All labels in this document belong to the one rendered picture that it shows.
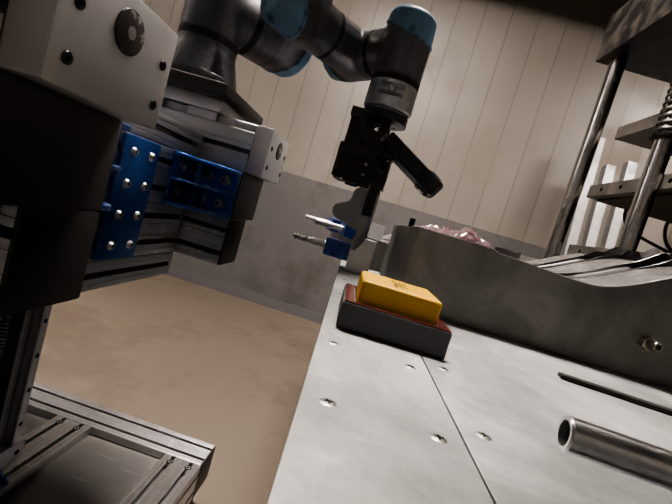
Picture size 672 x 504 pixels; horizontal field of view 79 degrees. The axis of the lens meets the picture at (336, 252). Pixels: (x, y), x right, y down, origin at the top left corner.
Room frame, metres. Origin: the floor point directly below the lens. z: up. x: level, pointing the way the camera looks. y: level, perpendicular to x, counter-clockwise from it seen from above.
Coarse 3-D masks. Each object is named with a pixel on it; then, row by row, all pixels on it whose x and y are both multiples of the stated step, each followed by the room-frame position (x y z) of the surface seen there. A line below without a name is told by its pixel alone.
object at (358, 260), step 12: (312, 240) 0.65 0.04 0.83; (324, 240) 0.65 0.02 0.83; (336, 240) 0.63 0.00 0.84; (372, 240) 0.66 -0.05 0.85; (324, 252) 0.63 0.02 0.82; (336, 252) 0.63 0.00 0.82; (348, 252) 0.63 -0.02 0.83; (360, 252) 0.62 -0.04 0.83; (372, 252) 0.62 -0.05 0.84; (348, 264) 0.62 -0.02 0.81; (360, 264) 0.62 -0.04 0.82
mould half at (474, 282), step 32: (416, 256) 0.45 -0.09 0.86; (448, 256) 0.45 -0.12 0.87; (480, 256) 0.44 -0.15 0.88; (576, 256) 0.66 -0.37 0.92; (448, 288) 0.45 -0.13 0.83; (480, 288) 0.44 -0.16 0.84; (512, 288) 0.44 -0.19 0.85; (544, 288) 0.44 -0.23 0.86; (576, 288) 0.44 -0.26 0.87; (608, 288) 0.44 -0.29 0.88; (640, 288) 0.44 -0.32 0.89; (448, 320) 0.45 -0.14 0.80; (480, 320) 0.44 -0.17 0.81; (512, 320) 0.44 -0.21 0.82; (544, 320) 0.44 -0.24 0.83; (576, 320) 0.44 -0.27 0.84; (608, 320) 0.44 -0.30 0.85; (640, 320) 0.44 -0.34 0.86; (576, 352) 0.44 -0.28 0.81; (608, 352) 0.44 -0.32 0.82; (640, 352) 0.44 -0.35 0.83
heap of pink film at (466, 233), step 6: (426, 228) 0.95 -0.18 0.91; (432, 228) 0.94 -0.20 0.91; (438, 228) 0.94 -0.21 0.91; (444, 228) 0.94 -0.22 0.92; (462, 228) 0.86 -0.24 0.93; (468, 228) 0.85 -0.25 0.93; (450, 234) 0.83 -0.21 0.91; (456, 234) 0.84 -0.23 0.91; (462, 234) 0.83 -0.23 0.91; (468, 234) 0.84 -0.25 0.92; (474, 234) 0.84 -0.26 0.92; (468, 240) 0.84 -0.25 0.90; (474, 240) 0.88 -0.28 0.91; (480, 240) 0.85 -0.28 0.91
